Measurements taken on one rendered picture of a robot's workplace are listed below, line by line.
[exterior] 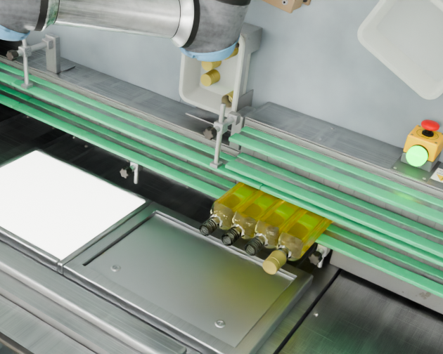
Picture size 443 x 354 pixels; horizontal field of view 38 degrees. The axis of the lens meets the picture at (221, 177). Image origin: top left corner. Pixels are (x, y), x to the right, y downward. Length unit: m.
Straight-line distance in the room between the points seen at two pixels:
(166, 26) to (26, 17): 0.27
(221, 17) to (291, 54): 0.35
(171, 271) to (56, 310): 0.27
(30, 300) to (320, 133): 0.76
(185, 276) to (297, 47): 0.61
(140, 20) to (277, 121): 0.47
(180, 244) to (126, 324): 0.30
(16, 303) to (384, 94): 0.95
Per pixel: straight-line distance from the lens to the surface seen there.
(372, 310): 1.56
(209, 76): 1.67
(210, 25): 1.30
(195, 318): 1.39
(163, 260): 1.53
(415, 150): 1.45
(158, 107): 1.79
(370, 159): 1.48
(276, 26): 1.61
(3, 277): 1.53
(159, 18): 1.27
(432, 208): 1.40
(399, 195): 1.42
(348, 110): 1.58
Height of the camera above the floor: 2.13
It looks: 49 degrees down
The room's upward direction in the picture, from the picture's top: 127 degrees counter-clockwise
